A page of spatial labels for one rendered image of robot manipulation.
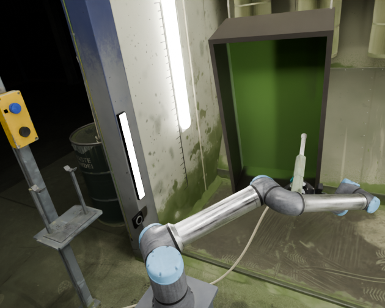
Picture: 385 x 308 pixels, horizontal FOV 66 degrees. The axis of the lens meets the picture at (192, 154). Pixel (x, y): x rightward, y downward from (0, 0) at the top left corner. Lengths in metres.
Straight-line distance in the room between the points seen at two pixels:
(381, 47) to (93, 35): 2.08
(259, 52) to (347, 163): 1.47
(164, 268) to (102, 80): 1.09
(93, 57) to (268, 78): 1.09
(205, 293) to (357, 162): 2.00
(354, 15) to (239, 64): 1.36
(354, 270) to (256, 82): 1.46
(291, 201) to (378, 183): 1.67
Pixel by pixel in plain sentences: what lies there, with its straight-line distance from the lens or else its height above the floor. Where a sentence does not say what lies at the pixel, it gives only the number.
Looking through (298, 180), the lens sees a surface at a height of 0.87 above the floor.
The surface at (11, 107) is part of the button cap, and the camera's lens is 1.62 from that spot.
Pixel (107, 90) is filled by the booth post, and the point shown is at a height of 1.43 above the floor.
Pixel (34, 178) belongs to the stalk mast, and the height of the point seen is 1.09.
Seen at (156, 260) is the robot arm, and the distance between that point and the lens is 1.29.
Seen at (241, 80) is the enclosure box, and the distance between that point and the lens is 2.12.
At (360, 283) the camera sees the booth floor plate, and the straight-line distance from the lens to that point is 2.41.
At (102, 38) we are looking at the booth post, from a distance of 1.81.
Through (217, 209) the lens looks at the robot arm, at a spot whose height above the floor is 0.93.
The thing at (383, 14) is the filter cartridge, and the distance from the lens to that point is 2.76.
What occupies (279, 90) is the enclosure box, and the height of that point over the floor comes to 1.23.
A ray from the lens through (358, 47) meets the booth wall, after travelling 3.17.
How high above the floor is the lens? 1.83
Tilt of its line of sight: 27 degrees down
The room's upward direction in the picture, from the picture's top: 8 degrees counter-clockwise
